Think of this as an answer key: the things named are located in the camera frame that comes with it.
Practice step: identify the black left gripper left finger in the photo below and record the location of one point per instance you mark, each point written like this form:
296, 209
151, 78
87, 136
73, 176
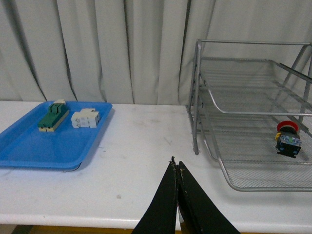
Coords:
160, 217

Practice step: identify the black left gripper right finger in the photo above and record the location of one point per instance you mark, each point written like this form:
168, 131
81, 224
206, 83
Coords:
197, 212

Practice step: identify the red emergency stop button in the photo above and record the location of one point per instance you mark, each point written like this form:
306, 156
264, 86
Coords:
288, 141

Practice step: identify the white circuit breaker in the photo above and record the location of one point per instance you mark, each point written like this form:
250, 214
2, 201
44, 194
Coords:
87, 117

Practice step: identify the blue plastic tray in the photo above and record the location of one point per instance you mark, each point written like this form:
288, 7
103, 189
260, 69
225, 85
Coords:
23, 145

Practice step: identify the white curtain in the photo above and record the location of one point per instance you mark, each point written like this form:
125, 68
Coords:
127, 51

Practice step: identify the grey metal wire rack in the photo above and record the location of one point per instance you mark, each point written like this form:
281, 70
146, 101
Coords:
240, 91

